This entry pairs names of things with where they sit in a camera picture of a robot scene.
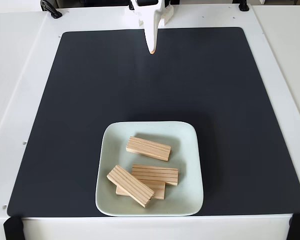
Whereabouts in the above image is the pale green square plate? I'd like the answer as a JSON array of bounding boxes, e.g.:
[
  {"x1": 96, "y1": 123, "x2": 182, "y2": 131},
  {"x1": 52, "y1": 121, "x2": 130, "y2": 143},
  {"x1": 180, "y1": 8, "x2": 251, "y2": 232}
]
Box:
[{"x1": 94, "y1": 121, "x2": 205, "y2": 217}]

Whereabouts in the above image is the black rubber mat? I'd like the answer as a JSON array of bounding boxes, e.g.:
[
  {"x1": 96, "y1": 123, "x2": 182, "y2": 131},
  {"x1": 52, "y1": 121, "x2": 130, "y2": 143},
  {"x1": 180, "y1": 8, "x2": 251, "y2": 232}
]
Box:
[{"x1": 6, "y1": 26, "x2": 300, "y2": 218}]

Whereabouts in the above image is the wooden block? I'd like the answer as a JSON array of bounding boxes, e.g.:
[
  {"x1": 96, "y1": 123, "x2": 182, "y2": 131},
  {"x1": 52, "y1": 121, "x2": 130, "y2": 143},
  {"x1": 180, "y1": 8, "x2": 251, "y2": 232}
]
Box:
[
  {"x1": 115, "y1": 179, "x2": 166, "y2": 201},
  {"x1": 125, "y1": 135, "x2": 172, "y2": 162},
  {"x1": 131, "y1": 163, "x2": 180, "y2": 187},
  {"x1": 106, "y1": 164, "x2": 155, "y2": 209}
]

